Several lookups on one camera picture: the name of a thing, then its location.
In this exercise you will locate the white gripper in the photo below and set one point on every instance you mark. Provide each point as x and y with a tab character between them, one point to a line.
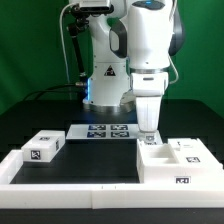
148	90

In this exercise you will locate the white cabinet body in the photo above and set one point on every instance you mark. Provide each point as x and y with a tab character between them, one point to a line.
179	161

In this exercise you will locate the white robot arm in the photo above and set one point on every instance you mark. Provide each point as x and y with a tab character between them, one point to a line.
133	41

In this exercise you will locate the white cabinet top box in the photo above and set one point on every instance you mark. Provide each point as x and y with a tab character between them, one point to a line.
44	146

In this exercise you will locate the white base tag plate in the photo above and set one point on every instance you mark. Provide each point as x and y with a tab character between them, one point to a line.
102	131

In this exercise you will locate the white U-shaped obstacle fence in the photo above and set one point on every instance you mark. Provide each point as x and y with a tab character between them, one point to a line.
100	196

